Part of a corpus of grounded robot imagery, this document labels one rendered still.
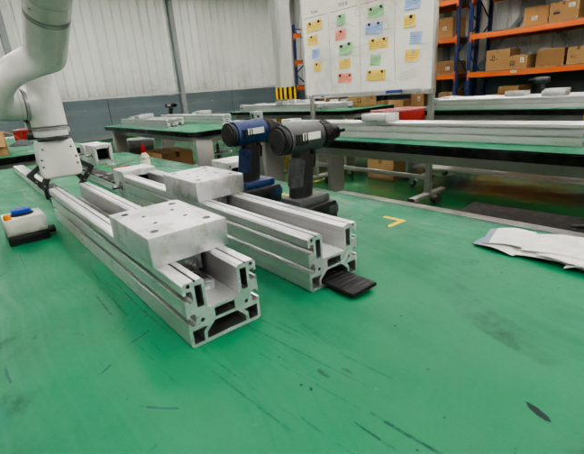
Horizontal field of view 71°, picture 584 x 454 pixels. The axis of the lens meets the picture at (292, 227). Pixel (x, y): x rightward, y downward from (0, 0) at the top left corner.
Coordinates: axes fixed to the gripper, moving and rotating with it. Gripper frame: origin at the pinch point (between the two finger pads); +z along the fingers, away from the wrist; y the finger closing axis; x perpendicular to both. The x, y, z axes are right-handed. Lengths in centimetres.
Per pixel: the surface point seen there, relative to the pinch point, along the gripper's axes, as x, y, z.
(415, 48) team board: -81, -279, -47
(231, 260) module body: 84, -3, -3
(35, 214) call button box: 20.9, 10.6, -0.7
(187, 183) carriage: 50, -14, -7
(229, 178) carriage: 53, -21, -7
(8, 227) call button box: 21.1, 16.2, 0.7
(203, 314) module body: 85, 3, 1
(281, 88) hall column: -590, -543, -25
